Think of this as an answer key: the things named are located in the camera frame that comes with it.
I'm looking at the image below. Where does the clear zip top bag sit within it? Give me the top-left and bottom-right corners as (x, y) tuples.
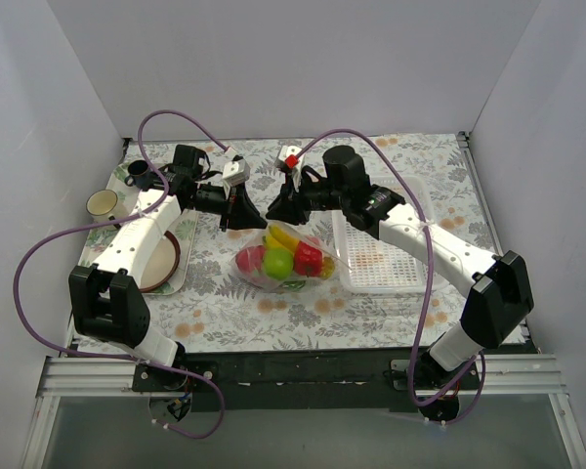
(230, 222), (349, 292)

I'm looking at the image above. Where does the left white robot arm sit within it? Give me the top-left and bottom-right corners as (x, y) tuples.
(68, 145), (267, 391)

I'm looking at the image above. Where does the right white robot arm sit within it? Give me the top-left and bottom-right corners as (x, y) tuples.
(267, 146), (534, 389)

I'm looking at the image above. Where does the yellow fake banana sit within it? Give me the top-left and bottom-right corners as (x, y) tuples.
(263, 225), (300, 253)

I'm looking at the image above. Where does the pink fake fruit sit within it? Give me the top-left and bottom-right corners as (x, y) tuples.
(234, 245), (266, 275)

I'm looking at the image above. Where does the red fake bell pepper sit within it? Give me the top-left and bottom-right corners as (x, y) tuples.
(294, 241), (323, 277)

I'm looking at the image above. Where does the green fake apple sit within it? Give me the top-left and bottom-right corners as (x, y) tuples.
(263, 248), (294, 280)

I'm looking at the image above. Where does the amber fake food piece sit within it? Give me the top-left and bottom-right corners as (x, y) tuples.
(319, 257), (335, 279)

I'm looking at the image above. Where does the dark blue mug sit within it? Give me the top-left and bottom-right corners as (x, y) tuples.
(124, 159), (163, 192)

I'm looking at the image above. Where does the red rimmed cream plate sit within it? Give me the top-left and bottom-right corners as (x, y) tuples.
(140, 231), (181, 293)

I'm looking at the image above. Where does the white plastic basket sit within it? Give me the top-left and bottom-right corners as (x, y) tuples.
(330, 174), (445, 295)

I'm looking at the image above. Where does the cream mug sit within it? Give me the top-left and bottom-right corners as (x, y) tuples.
(86, 190), (129, 227)

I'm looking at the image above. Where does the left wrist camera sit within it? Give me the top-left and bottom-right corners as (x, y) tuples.
(222, 156), (251, 187)

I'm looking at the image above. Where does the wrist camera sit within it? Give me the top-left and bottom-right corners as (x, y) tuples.
(222, 156), (251, 187)
(275, 146), (305, 192)

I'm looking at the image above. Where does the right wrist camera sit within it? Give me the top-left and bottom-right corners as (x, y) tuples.
(275, 146), (305, 192)

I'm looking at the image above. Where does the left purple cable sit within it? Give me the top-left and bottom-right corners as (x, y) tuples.
(12, 109), (235, 440)

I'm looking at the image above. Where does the purple cable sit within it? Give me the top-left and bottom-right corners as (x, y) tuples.
(296, 128), (487, 425)
(12, 109), (235, 440)

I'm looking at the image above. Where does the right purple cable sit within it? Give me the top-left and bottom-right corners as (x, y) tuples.
(296, 128), (487, 425)

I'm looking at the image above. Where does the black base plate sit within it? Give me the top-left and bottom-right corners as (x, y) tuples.
(132, 347), (484, 412)

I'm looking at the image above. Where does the aluminium frame rail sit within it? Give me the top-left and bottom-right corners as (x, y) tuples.
(20, 357), (136, 468)

